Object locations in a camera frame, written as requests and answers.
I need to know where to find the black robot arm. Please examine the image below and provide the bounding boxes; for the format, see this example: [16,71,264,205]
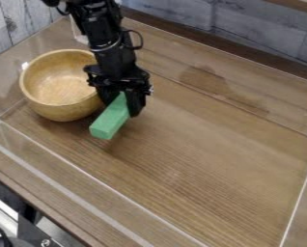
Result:
[41,0,152,117]

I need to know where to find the wooden bowl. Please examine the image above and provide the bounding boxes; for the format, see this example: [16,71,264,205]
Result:
[19,49,103,122]

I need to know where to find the green rectangular block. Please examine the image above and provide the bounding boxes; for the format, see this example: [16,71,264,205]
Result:
[89,93,131,140]

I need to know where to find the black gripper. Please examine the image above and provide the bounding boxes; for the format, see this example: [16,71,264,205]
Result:
[84,44,152,118]

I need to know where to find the black metal bracket with bolt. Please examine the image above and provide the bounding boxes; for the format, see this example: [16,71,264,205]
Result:
[17,216,53,247]

